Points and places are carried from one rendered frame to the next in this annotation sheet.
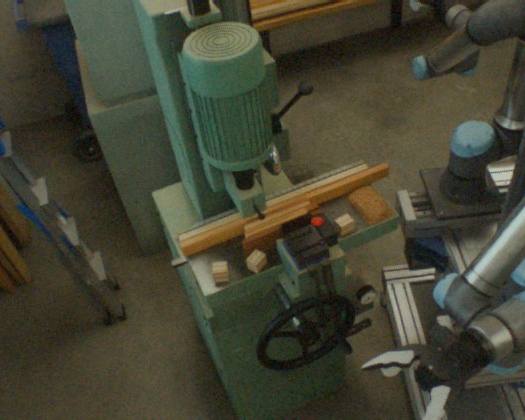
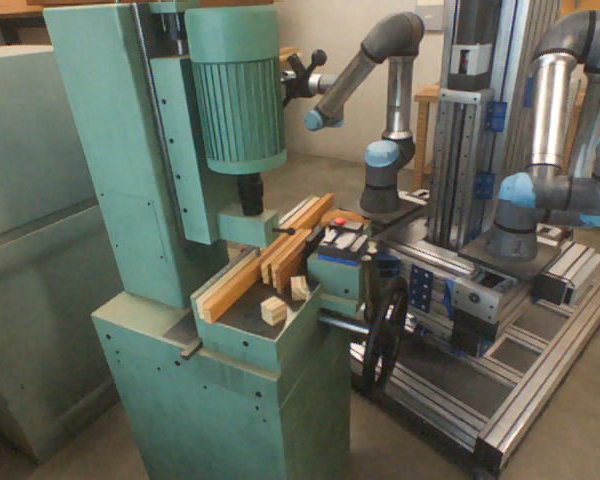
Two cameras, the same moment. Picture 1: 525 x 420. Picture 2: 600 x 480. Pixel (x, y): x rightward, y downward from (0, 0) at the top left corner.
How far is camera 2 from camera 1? 94 cm
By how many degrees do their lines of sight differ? 38
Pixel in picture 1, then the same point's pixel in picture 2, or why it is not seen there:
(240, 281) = (297, 312)
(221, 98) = (255, 62)
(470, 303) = (557, 178)
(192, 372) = not seen: outside the picture
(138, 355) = not seen: outside the picture
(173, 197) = (124, 306)
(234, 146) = (266, 134)
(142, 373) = not seen: outside the picture
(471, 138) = (385, 149)
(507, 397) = (483, 364)
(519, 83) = (401, 96)
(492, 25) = (388, 37)
